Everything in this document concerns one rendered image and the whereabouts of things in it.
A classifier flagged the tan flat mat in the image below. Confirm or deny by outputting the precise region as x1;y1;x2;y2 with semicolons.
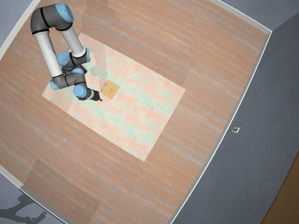
100;80;120;99

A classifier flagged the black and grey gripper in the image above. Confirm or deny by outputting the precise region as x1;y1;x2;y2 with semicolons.
76;89;100;101

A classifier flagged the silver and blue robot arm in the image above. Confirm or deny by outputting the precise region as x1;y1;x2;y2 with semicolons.
30;3;92;98

